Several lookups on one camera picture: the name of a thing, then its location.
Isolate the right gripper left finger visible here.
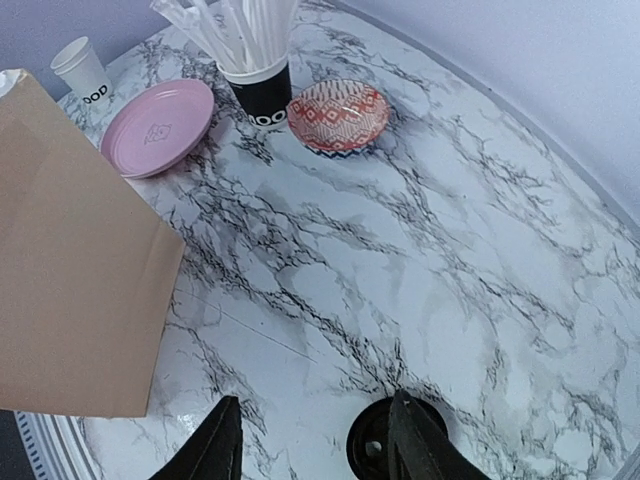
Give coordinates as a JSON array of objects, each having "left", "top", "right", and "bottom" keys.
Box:
[{"left": 150, "top": 396, "right": 243, "bottom": 480}]

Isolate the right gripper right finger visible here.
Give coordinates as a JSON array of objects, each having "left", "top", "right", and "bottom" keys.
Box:
[{"left": 388, "top": 390, "right": 488, "bottom": 480}]

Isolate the brown paper bag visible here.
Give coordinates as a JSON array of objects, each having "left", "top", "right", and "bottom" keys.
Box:
[{"left": 1, "top": 69, "right": 185, "bottom": 418}]

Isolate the pink plate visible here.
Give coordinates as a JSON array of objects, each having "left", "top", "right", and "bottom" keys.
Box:
[{"left": 100, "top": 79, "right": 215, "bottom": 179}]

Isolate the red patterned bowl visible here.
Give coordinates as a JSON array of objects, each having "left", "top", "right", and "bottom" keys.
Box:
[{"left": 287, "top": 79, "right": 391, "bottom": 158}]

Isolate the black cup holding straws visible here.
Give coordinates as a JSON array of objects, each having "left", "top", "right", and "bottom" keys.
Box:
[{"left": 219, "top": 53, "right": 292, "bottom": 129}]

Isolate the stack of white paper cups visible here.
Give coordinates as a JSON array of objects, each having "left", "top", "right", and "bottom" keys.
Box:
[{"left": 50, "top": 36, "right": 113, "bottom": 106}]

